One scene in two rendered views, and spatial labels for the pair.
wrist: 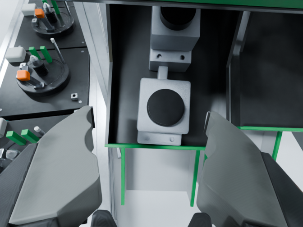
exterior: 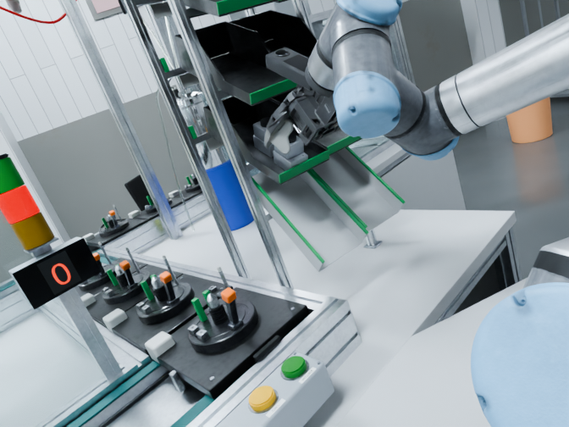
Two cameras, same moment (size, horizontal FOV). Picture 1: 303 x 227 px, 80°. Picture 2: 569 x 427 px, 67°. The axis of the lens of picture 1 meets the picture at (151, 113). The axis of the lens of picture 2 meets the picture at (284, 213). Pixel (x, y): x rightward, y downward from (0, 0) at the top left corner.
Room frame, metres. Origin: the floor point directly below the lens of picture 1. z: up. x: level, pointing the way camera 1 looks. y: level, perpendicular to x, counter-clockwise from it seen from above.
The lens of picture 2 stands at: (-0.67, 0.39, 1.39)
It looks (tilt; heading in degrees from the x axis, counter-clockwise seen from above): 18 degrees down; 336
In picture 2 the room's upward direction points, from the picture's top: 20 degrees counter-clockwise
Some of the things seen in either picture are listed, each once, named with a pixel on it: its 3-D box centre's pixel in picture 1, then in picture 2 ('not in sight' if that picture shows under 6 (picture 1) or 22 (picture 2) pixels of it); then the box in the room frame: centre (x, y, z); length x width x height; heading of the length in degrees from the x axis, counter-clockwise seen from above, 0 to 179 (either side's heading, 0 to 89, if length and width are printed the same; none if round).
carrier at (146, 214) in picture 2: not in sight; (155, 199); (1.51, 0.05, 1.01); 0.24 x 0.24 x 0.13; 13
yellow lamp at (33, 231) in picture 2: not in sight; (32, 230); (0.16, 0.47, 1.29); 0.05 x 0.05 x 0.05
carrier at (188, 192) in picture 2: not in sight; (195, 180); (1.57, -0.18, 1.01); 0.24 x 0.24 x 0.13; 13
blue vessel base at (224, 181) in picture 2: not in sight; (227, 194); (1.01, -0.14, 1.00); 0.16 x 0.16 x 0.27
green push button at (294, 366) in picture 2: not in sight; (294, 368); (-0.12, 0.22, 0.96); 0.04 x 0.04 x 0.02
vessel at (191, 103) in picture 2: not in sight; (196, 120); (1.01, -0.14, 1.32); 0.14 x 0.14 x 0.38
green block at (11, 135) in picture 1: (16, 138); (199, 309); (0.13, 0.28, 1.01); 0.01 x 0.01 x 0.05; 13
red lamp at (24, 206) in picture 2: not in sight; (17, 203); (0.16, 0.47, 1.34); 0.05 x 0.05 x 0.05
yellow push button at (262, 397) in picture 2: not in sight; (262, 400); (-0.14, 0.29, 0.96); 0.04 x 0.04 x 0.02
